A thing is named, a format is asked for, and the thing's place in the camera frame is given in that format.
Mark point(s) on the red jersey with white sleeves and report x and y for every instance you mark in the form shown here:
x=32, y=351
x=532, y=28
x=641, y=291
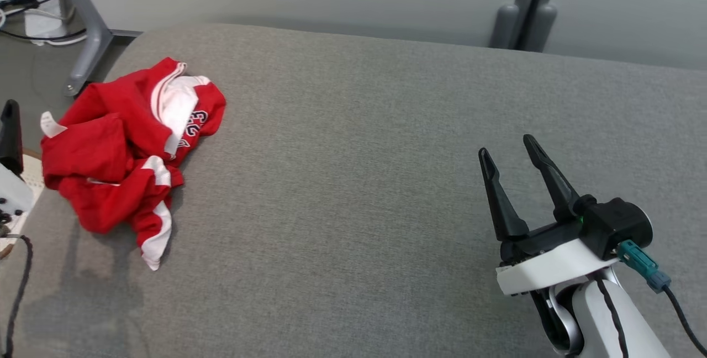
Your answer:
x=94, y=142

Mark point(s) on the grey desk leg with caster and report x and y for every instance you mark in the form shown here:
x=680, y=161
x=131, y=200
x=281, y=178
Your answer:
x=88, y=26

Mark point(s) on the grey partition post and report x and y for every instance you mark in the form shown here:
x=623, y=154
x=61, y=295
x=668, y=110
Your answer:
x=525, y=15

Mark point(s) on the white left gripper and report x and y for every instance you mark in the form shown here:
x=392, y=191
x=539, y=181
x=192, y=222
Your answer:
x=11, y=198

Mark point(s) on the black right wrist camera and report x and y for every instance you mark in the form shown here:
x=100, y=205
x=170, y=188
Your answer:
x=616, y=225

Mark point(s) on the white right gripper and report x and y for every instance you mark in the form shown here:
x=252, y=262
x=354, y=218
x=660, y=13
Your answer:
x=552, y=269

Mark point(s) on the cream perforated laundry basket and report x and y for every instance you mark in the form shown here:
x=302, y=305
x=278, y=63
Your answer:
x=35, y=178

